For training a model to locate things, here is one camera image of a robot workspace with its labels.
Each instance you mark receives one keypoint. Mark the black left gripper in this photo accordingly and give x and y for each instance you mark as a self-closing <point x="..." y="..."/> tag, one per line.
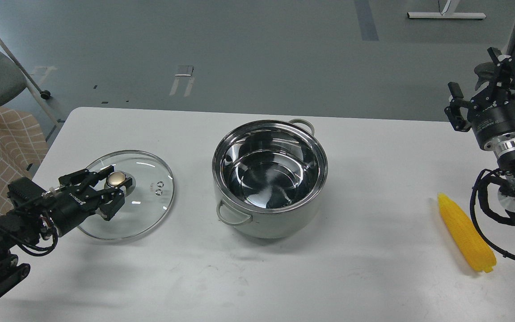
<point x="71" y="209"/>

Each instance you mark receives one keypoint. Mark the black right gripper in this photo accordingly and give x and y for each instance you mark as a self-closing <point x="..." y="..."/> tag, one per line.
<point x="491" y="112"/>

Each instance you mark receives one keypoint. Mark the glass pot lid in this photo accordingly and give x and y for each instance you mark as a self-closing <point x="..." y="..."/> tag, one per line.
<point x="146" y="202"/>

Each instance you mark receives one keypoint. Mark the yellow toy corn cob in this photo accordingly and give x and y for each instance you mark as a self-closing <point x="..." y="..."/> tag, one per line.
<point x="476" y="252"/>

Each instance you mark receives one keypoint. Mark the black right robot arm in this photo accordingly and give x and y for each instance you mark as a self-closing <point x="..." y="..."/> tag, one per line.
<point x="494" y="190"/>

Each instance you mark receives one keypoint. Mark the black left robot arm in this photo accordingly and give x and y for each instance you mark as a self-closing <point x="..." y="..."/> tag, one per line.
<point x="39" y="217"/>

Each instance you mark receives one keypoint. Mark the grey-green steel cooking pot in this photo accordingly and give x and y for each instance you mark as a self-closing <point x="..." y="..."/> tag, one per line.
<point x="268" y="177"/>

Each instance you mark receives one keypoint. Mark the white desk foot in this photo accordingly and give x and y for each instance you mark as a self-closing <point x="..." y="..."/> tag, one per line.
<point x="447" y="12"/>

